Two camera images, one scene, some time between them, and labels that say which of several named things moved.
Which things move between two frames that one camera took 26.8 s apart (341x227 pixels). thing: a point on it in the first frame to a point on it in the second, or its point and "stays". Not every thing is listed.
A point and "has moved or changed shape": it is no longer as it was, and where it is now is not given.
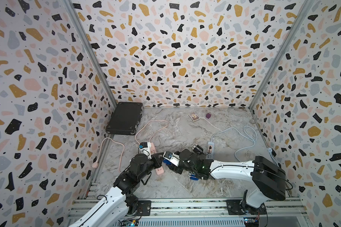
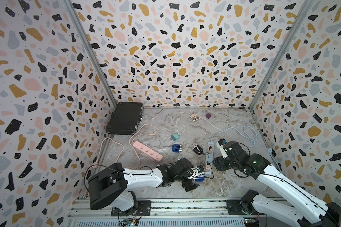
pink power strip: (158, 170) has moved or changed shape
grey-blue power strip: (210, 155) stays
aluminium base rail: (206, 212) stays
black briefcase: (125, 118) stays
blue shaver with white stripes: (166, 162) to (176, 148)
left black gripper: (157, 161) to (187, 185)
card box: (193, 116) stays
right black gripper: (175, 168) to (219, 161)
